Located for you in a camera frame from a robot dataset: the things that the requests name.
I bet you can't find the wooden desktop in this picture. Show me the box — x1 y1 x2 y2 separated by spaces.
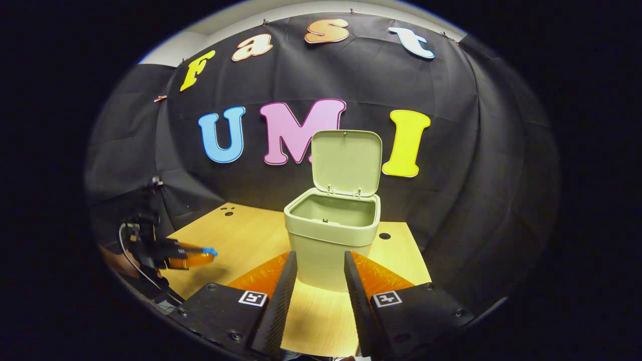
163 202 432 357

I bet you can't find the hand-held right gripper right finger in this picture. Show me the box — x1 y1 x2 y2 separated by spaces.
344 251 474 359

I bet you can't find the black backdrop cloth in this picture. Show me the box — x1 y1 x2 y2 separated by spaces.
84 11 561 311

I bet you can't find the thin grey cable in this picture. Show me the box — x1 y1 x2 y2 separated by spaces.
118 223 184 305

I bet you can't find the pale green desktop garbage bin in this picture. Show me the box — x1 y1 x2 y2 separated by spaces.
283 129 383 292

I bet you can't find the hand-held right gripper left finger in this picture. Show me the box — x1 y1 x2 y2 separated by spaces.
170 251 298 359

